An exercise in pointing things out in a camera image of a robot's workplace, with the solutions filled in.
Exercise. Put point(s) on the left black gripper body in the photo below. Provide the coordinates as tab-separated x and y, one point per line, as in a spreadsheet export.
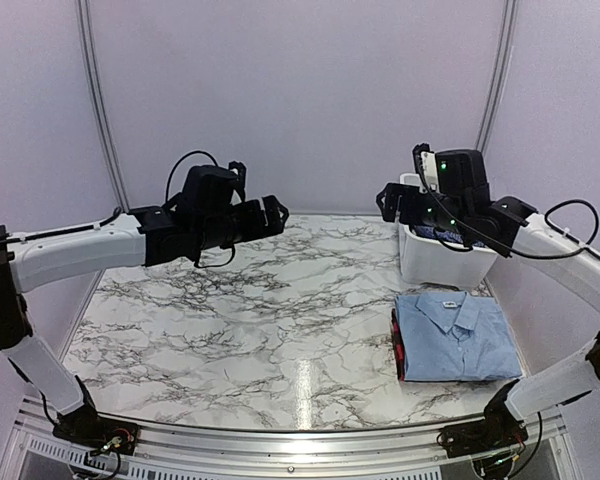
256	228

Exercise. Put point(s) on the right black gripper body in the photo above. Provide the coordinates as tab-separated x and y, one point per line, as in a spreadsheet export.
412	213

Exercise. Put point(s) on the light blue long sleeve shirt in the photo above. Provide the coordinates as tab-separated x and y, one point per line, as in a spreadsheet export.
454	336

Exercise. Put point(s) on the red black plaid shirt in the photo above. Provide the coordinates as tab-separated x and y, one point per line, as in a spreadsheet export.
398	347

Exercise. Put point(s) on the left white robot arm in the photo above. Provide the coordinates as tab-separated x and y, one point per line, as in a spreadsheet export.
210	211

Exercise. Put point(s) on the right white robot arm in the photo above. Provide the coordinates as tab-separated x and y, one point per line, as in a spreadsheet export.
450	192

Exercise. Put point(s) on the dark blue patterned shirt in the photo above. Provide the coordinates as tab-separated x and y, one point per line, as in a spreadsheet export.
429	233

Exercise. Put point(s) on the white plastic bin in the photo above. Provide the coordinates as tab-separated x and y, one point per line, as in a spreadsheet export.
426	261

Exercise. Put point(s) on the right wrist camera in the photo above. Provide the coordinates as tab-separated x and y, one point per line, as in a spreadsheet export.
426	168

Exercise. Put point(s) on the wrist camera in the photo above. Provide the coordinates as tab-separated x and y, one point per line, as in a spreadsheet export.
426	168
239	182

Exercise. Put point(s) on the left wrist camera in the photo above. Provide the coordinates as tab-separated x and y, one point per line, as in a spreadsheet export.
239	182

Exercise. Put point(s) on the right wall aluminium profile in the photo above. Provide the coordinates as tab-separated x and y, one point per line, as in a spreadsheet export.
504	50

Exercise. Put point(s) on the wall aluminium profile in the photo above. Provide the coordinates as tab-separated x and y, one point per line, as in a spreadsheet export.
504	50
97	100

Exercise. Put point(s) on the aluminium table front rail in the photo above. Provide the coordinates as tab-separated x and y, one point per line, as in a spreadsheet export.
164	451

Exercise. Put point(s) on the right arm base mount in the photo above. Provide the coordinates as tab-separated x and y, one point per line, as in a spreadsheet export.
476	437

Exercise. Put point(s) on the left wall aluminium profile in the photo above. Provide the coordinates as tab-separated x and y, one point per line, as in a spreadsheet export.
97	100

